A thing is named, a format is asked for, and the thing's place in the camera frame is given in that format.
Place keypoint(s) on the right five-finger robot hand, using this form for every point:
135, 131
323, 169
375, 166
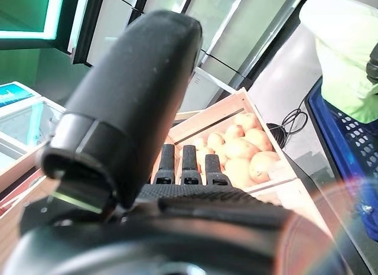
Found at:
373, 65

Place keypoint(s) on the left five-finger robot hand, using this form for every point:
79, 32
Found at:
147, 227

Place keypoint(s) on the napa cabbage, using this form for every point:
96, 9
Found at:
339, 50

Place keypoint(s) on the blue plastic shopping basket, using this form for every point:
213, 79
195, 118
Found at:
339, 145

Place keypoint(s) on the tan potato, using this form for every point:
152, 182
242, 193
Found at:
215, 140
200, 143
239, 148
234, 130
246, 119
258, 139
220, 157
263, 167
237, 171

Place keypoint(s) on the wooden potato crate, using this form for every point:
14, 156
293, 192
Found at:
206, 121

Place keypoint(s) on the slatted wooden cabbage crate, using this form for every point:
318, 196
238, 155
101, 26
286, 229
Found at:
17, 174

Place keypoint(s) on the glass top chest freezer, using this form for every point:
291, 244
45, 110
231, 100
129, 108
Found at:
17, 118

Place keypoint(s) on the green lit display cabinet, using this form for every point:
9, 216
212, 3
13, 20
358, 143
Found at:
56, 14

